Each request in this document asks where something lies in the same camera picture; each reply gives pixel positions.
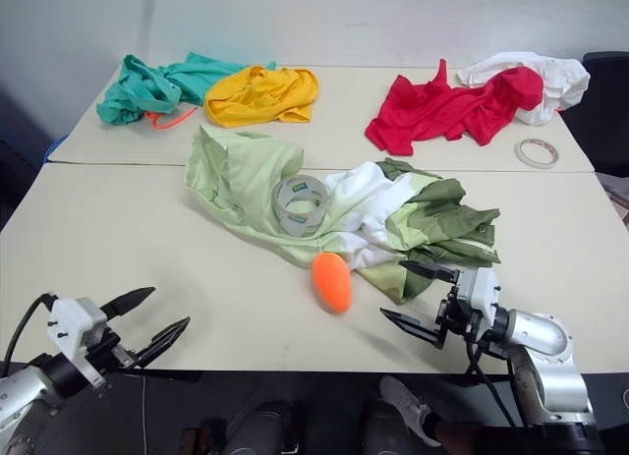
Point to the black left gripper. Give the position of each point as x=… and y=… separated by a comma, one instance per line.
x=114, y=353

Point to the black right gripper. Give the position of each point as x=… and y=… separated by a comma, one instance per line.
x=462, y=322

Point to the orange foam egg ball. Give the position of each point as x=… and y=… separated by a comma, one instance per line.
x=333, y=283

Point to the white sneaker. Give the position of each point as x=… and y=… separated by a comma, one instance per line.
x=408, y=406

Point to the large clear packing tape roll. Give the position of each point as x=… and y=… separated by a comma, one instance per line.
x=295, y=225

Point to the light green olive white jacket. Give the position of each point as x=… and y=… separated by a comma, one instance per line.
x=236, y=180

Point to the small beige tape roll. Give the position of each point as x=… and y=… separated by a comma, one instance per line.
x=538, y=163

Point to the red crumpled garment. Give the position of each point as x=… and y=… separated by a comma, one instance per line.
x=442, y=111

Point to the teal crumpled garment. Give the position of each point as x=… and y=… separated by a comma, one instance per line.
x=129, y=91

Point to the yellow crumpled garment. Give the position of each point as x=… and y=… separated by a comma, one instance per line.
x=255, y=98

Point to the white crumpled garment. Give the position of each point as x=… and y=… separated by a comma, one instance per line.
x=565, y=81

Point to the black chair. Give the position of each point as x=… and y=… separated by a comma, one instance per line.
x=609, y=106

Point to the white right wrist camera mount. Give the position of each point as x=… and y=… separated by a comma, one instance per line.
x=477, y=288

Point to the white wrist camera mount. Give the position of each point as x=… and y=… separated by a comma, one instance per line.
x=477, y=288
x=74, y=317

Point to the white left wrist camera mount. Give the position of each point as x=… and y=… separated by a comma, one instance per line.
x=74, y=317

